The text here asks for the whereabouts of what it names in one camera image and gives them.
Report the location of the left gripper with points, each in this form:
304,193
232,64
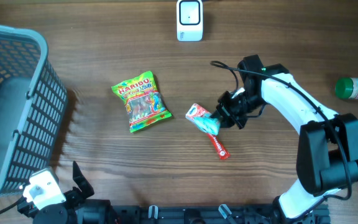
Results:
75,193

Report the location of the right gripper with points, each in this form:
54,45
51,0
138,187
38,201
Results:
228,117

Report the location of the light blue wet wipes pack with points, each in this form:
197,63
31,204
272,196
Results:
208,125

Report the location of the small red tissue pack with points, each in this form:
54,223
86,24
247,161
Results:
196,111

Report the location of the red Nescafe coffee stick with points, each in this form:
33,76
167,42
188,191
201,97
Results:
220,149

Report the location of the Haribo gummy candy bag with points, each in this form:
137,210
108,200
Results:
142,100

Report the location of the green lid jar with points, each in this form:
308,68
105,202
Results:
347,88

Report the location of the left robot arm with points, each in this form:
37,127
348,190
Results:
90,211

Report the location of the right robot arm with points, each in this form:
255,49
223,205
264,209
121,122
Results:
327,154

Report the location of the white barcode scanner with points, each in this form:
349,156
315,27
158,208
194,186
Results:
189,20

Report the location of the grey plastic shopping basket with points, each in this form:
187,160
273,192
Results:
33,101

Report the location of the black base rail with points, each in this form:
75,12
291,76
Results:
246,214

